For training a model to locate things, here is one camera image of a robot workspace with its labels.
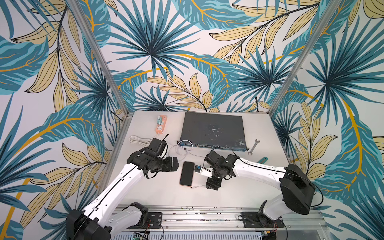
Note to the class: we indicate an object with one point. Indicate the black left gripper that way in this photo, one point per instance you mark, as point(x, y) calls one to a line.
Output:
point(169, 167)

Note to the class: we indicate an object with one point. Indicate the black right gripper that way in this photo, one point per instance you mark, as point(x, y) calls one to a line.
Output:
point(213, 180)

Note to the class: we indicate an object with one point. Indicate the black smartphone pink case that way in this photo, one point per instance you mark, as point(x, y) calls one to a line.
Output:
point(187, 174)

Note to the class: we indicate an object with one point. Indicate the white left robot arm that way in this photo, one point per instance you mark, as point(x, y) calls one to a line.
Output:
point(96, 220)

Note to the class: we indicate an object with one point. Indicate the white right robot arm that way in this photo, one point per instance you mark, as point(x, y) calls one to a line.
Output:
point(296, 190)

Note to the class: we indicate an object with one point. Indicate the silver open-end wrench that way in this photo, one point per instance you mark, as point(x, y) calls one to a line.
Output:
point(251, 150)

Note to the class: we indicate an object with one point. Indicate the dark grey network switch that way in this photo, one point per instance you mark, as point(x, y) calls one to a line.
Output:
point(213, 131)

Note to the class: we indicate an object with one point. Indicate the teal handled tool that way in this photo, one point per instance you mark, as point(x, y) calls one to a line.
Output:
point(263, 160)

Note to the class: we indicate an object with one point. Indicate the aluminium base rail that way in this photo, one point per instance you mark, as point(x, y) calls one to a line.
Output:
point(215, 223)

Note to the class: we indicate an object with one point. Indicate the aluminium left corner post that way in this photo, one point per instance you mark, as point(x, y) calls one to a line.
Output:
point(89, 35)

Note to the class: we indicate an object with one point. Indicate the aluminium corner post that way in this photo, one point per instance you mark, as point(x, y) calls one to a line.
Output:
point(89, 35)
point(318, 29)

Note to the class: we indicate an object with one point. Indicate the aluminium right corner post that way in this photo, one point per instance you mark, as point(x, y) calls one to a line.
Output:
point(318, 29)

